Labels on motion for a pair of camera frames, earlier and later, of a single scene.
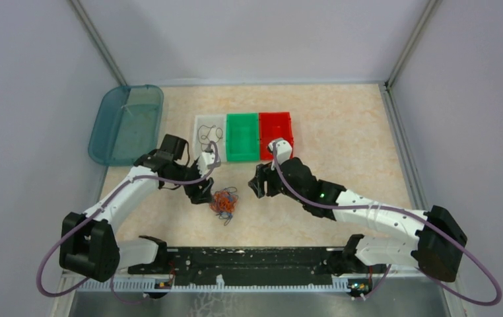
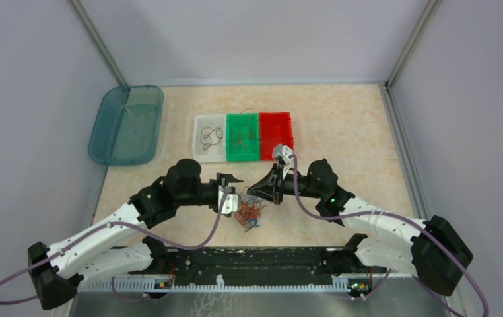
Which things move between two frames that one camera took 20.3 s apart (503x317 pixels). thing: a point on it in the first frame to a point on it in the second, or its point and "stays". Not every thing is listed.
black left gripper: x=200 y=195 to x=223 y=179
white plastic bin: x=207 y=129 stays
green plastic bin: x=242 y=137 stays
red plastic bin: x=272 y=126 stays
